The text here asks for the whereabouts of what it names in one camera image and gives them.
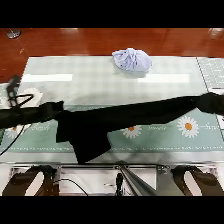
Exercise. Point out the black garment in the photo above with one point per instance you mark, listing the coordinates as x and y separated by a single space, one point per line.
93 131

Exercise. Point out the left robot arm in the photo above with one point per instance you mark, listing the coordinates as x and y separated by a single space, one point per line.
30 115

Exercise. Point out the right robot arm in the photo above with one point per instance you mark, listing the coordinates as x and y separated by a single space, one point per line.
213 102

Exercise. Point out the light blue garment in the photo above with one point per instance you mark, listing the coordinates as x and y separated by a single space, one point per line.
131 60

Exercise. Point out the silver frame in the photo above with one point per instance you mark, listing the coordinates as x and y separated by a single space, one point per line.
139 186

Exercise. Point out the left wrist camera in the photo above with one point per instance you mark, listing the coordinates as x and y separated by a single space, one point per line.
14 82

